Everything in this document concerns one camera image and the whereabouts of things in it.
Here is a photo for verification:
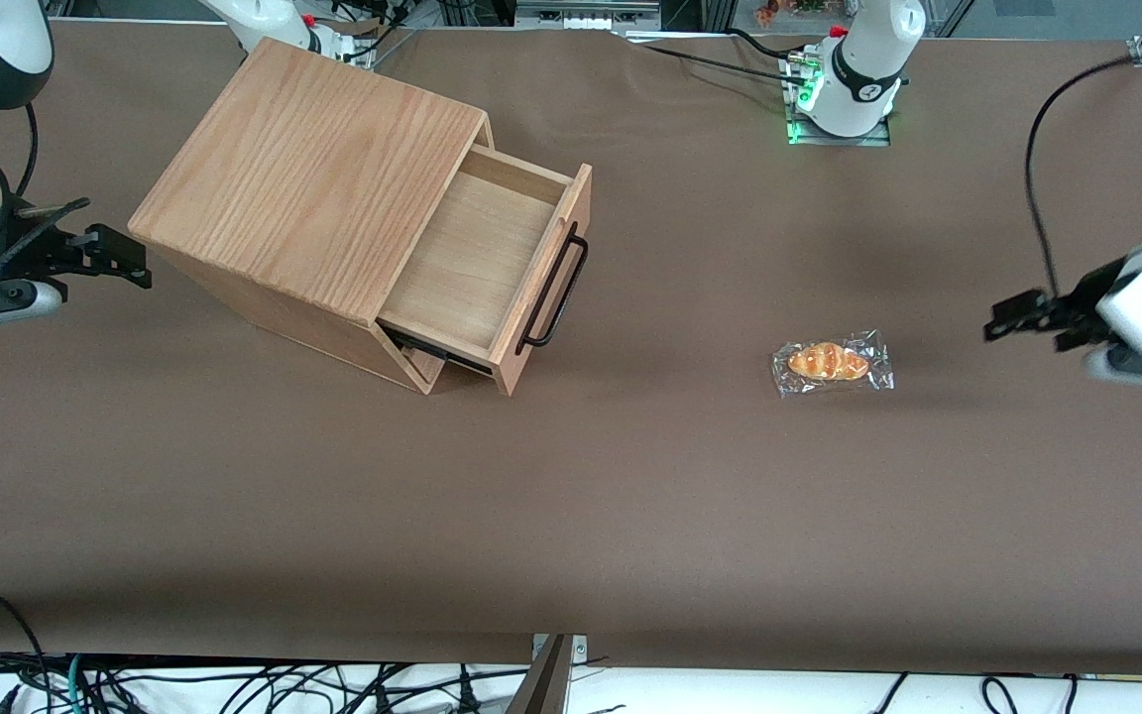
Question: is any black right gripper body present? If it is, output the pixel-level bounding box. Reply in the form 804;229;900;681
0;202;87;300

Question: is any wooden drawer with handle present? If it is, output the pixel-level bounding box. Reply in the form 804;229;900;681
377;145;594;398

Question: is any black metal drawer handle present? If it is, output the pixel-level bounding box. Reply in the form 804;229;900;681
519;222;591;350

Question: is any light wooden drawer cabinet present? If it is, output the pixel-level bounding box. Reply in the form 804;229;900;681
127;37;495;397

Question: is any packaged croissant in clear wrap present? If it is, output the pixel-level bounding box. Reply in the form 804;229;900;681
770;329;896;400

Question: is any dark metal bar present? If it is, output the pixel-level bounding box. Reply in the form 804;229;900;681
506;635;573;714

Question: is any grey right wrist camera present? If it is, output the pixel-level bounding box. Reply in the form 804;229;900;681
0;280;65;334

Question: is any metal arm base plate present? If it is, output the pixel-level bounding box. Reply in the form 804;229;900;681
782;50;892;148

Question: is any thin black cable pair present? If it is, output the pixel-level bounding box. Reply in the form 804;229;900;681
871;672;1080;714

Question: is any black cable to arm base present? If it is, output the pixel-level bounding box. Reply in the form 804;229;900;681
621;28;810;85

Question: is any tangled black cable bundle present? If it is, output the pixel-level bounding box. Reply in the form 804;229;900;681
0;651;532;714

